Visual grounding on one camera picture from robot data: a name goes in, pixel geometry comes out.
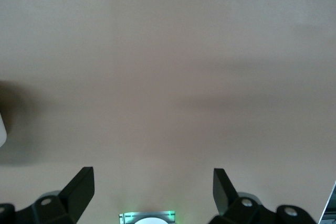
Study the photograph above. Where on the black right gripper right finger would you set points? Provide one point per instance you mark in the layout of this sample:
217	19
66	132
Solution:
236	211

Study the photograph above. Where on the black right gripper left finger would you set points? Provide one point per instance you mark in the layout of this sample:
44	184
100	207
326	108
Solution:
71	203

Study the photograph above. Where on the white box lid grey clips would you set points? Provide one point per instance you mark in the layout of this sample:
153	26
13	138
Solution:
2	129

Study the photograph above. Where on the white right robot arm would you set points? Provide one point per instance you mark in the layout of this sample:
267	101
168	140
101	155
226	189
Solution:
151	221

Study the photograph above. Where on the brown table cover sheet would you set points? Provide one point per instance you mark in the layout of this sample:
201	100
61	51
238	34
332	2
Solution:
168	77

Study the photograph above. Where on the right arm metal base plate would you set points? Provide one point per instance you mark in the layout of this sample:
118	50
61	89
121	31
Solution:
126	217

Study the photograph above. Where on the aluminium table edge rail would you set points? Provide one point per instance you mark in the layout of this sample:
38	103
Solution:
329	208

